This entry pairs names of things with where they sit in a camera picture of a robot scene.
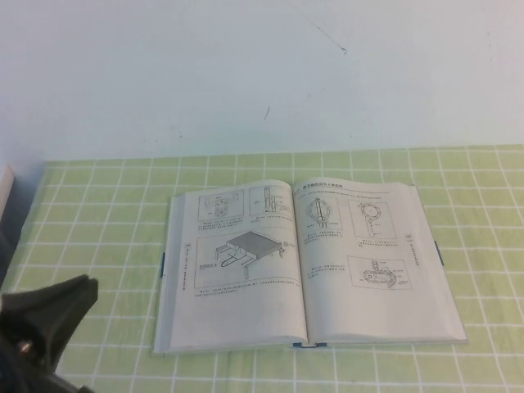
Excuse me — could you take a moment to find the technical book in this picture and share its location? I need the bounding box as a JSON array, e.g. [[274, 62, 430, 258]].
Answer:
[[151, 178, 469, 355]]

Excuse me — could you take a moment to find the green checked tablecloth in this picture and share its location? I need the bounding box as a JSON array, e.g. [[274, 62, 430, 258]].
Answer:
[[0, 143, 524, 393]]

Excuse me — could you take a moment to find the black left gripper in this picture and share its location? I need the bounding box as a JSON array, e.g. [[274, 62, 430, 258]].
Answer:
[[0, 274, 100, 393]]

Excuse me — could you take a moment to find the beige board panel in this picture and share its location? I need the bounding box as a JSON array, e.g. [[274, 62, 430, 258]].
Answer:
[[0, 164, 17, 228]]

